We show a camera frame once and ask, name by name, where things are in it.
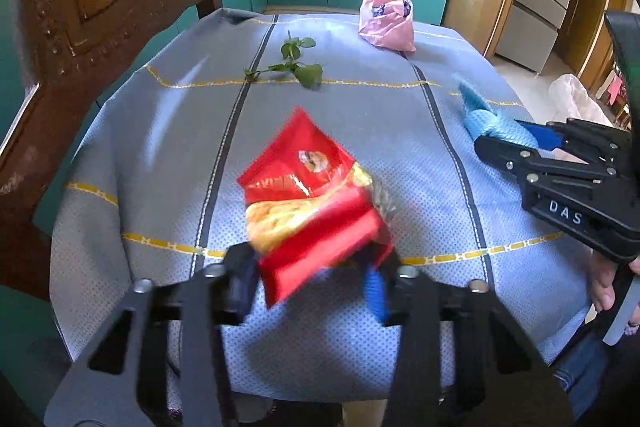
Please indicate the brown wooden door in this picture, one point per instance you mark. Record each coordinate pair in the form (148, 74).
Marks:
(590, 32)

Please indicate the white lattice plastic basket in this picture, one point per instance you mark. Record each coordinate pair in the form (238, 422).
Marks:
(595, 114)

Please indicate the red snack packet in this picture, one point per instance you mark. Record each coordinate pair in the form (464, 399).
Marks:
(300, 207)

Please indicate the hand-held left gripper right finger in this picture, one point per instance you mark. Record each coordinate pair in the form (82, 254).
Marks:
(375, 297)

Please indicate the green leafy sprig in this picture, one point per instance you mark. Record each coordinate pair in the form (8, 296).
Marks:
(307, 74)

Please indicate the person's right hand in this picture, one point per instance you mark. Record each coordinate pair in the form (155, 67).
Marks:
(602, 287)

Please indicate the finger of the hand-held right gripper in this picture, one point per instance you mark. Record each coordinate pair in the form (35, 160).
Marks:
(550, 138)
(520, 162)

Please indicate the pink bag with blue contents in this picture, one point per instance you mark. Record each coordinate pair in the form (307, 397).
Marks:
(385, 27)

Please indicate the blue striped tablecloth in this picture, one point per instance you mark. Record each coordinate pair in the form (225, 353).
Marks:
(150, 147)

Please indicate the person's leg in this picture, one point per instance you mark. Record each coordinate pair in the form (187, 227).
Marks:
(580, 377)

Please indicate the light blue cloth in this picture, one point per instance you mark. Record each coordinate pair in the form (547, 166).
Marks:
(487, 122)

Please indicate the white mesh waste basket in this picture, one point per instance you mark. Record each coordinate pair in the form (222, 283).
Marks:
(565, 87)

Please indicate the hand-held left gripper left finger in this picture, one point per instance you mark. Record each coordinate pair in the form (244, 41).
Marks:
(240, 292)

